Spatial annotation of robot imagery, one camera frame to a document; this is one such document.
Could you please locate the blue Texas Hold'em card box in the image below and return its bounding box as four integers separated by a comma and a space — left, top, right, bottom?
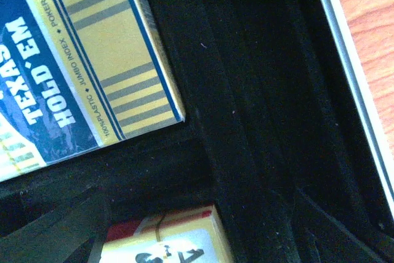
1, 0, 185, 181

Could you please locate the aluminium poker case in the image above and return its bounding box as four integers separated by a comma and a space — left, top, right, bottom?
1, 0, 393, 262

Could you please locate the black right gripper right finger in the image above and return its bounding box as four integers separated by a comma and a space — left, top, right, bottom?
291, 189, 388, 262

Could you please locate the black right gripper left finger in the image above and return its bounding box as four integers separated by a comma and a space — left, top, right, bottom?
1, 188, 110, 262

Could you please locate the red playing card box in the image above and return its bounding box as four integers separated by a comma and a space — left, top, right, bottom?
100, 204, 235, 263

